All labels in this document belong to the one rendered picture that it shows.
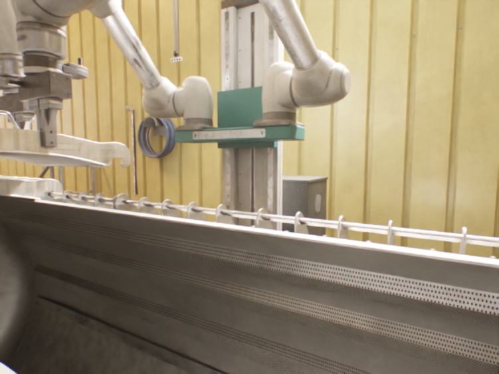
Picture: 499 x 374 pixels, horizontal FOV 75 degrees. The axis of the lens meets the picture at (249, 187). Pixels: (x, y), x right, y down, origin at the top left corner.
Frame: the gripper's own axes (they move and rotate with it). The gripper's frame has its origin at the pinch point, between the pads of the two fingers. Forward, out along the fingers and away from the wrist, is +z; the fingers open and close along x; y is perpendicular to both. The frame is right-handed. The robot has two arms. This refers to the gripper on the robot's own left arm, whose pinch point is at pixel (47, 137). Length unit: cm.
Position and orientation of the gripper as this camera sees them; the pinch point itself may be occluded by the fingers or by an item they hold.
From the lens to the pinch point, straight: 85.6
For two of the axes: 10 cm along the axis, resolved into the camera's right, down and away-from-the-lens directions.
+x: 8.6, 0.5, -5.1
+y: -5.1, 0.8, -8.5
